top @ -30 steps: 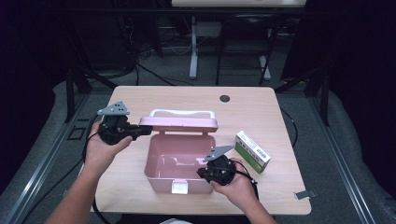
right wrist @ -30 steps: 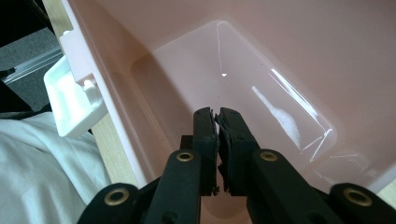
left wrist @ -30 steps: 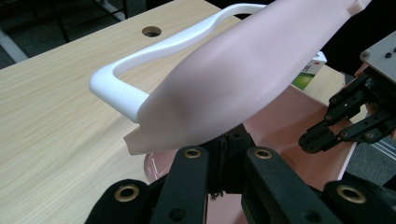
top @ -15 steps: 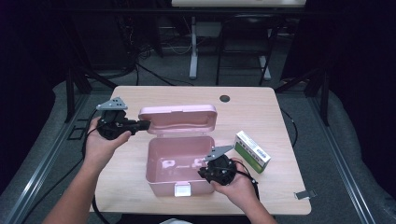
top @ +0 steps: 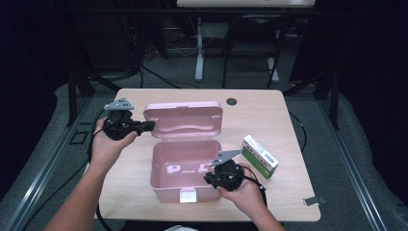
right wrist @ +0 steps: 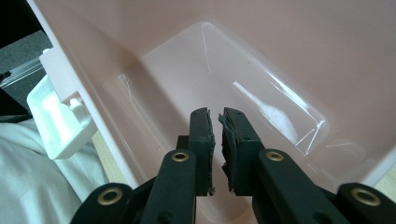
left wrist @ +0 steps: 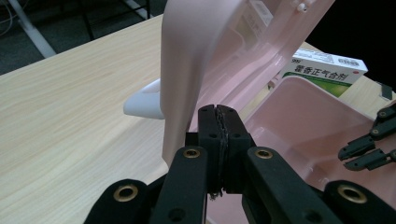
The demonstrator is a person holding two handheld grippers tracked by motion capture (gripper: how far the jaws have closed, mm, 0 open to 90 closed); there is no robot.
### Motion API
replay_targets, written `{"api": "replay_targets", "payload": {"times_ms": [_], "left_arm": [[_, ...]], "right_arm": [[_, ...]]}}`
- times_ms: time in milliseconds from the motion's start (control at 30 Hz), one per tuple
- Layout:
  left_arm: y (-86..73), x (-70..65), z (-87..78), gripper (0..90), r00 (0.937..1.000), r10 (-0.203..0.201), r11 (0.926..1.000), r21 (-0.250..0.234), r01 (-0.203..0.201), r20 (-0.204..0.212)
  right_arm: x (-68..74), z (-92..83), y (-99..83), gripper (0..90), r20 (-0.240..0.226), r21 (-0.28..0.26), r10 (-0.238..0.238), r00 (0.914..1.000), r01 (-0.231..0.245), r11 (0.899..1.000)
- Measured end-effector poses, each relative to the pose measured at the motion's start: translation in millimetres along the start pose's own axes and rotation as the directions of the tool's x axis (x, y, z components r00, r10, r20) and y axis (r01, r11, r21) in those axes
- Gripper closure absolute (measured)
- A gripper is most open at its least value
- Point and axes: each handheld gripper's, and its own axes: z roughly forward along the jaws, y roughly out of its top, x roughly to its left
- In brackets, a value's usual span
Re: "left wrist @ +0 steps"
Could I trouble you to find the white green medicine box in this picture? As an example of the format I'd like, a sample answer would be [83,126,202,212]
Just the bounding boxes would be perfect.
[278,48,369,98]

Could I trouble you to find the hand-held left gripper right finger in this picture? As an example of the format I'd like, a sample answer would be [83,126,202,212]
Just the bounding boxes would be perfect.
[216,104,344,224]

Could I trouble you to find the pink plastic box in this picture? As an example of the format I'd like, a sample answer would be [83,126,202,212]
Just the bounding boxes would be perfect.
[122,0,396,224]

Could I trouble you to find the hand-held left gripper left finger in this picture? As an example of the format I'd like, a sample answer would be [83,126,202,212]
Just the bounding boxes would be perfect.
[149,104,219,224]

